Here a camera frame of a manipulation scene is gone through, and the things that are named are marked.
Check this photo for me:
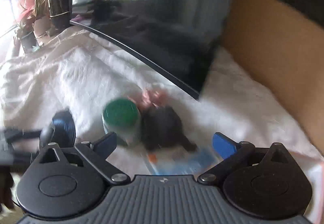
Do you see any green lid glass jar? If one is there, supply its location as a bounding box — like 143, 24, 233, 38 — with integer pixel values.
102, 98, 141, 146

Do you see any white textured table cloth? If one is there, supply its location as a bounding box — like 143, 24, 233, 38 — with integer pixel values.
1, 27, 323, 223

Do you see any blue printed booklet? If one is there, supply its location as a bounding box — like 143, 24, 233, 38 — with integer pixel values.
142, 146, 221, 176

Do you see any black blue knee pad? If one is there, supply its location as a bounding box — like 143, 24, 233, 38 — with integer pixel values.
141, 105, 197, 152

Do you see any pink scrunchie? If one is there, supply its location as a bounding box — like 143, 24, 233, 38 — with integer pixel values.
141, 89, 167, 108

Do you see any red flower plant pot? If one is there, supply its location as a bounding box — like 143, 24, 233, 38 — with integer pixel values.
16, 0, 48, 54

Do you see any dark vase with band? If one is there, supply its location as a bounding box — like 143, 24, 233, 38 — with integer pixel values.
47, 0, 72, 30

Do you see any black curved monitor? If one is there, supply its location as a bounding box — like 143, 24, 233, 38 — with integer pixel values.
71, 0, 232, 99

